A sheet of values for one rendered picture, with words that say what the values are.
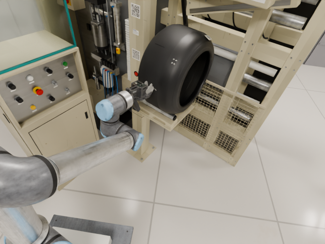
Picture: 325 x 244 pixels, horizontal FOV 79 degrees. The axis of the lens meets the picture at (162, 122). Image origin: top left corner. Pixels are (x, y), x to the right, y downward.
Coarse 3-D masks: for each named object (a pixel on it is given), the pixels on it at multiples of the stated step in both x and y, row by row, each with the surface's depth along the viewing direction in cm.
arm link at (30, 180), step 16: (128, 128) 96; (96, 144) 69; (112, 144) 75; (128, 144) 86; (0, 160) 43; (16, 160) 45; (32, 160) 47; (48, 160) 49; (64, 160) 55; (80, 160) 59; (96, 160) 66; (0, 176) 41; (16, 176) 43; (32, 176) 44; (48, 176) 47; (64, 176) 53; (0, 192) 41; (16, 192) 42; (32, 192) 44; (48, 192) 47
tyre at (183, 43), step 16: (160, 32) 118; (176, 32) 116; (192, 32) 117; (160, 48) 114; (176, 48) 111; (192, 48) 112; (208, 48) 125; (144, 64) 118; (160, 64) 113; (176, 64) 110; (192, 64) 160; (208, 64) 144; (144, 80) 122; (160, 80) 115; (176, 80) 113; (192, 80) 163; (160, 96) 121; (176, 96) 121; (192, 96) 152; (176, 112) 137
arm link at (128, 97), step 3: (120, 93) 95; (123, 93) 95; (126, 93) 96; (129, 93) 97; (123, 96) 101; (126, 96) 95; (129, 96) 96; (126, 99) 94; (129, 99) 96; (132, 99) 97; (129, 102) 96; (132, 102) 98; (129, 105) 97; (132, 105) 99
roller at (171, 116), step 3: (144, 99) 156; (144, 102) 156; (147, 102) 154; (147, 105) 155; (150, 105) 153; (153, 108) 153; (156, 108) 151; (159, 111) 150; (162, 111) 149; (162, 114) 150; (165, 114) 148; (168, 114) 147; (171, 114) 146; (174, 114) 147; (168, 117) 148; (171, 117) 146; (174, 117) 145; (174, 120) 147
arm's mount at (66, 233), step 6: (54, 228) 108; (60, 228) 108; (66, 234) 106; (72, 234) 107; (78, 234) 107; (84, 234) 107; (90, 234) 108; (96, 234) 108; (72, 240) 105; (78, 240) 105; (84, 240) 106; (90, 240) 106; (96, 240) 106; (102, 240) 107; (108, 240) 107
